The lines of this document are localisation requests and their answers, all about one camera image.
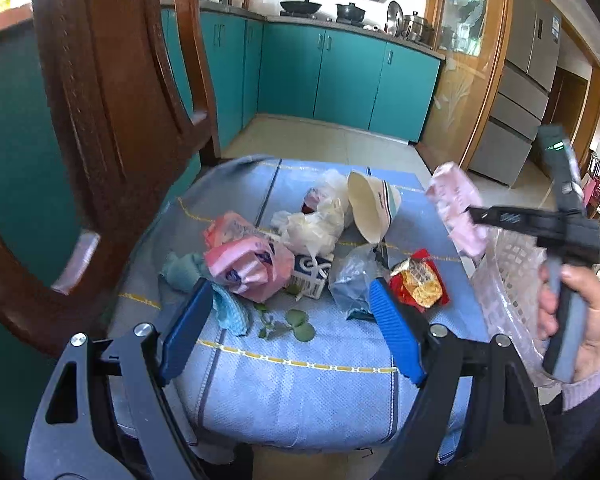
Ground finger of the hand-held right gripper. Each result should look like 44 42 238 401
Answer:
467 205 547 236

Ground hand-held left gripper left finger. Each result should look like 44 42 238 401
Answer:
24 278 216 480

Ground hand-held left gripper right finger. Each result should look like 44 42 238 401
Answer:
369 278 556 480

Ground red snack wrapper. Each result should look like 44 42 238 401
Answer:
389 248 451 311

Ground pink tissue packet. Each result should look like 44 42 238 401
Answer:
425 161 491 259

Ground white wastebasket with plastic liner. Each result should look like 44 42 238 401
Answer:
472 226 567 387

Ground teal cloth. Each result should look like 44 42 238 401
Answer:
160 251 254 337

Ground person's right forearm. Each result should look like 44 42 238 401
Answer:
544 359 600 480

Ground clear crumpled plastic bag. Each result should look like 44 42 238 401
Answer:
328 243 389 314

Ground large pink plastic bag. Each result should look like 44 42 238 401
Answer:
204 236 295 304

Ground green leaf sprig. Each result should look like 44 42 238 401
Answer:
254 302 317 344

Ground white and blue carton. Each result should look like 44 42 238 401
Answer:
290 252 335 300

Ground small pink wrapper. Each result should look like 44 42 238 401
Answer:
203 211 261 252

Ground blue quilted cloth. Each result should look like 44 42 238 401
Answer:
107 156 492 467

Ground white paper cup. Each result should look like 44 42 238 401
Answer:
347 171 403 245

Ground grey refrigerator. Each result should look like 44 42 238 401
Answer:
467 0 564 189

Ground white plastic bag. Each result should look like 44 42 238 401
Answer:
271 195 346 257

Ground clear bag with red contents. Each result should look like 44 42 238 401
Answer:
302 170 352 217

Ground wooden framed glass door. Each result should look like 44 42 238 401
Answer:
419 0 517 172

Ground steel pot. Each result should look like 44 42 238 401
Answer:
402 11 436 44

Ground steel pot lid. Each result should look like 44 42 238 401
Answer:
384 0 406 36

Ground brown wooden chair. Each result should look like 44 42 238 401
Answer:
0 0 224 359

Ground black cooking pot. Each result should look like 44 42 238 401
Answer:
335 2 367 24

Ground black wok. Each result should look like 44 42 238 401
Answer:
279 0 324 16

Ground wooden doorway frame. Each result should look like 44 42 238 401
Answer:
542 62 600 167

